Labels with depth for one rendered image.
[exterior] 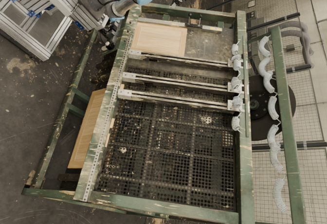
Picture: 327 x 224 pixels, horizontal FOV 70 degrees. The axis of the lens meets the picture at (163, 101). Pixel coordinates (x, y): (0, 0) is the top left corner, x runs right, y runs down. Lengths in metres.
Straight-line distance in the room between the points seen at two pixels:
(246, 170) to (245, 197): 0.20
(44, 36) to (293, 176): 2.69
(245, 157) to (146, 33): 1.61
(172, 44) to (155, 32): 0.25
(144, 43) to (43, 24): 1.05
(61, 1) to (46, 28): 0.82
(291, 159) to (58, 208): 2.34
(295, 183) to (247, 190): 0.50
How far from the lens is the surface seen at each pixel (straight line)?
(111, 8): 1.95
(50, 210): 2.85
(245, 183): 1.97
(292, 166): 2.36
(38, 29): 2.77
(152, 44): 2.57
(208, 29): 2.76
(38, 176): 2.54
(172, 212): 1.88
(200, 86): 2.23
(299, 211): 2.29
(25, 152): 2.67
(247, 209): 1.95
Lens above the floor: 2.39
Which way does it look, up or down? 32 degrees down
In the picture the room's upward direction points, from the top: 79 degrees clockwise
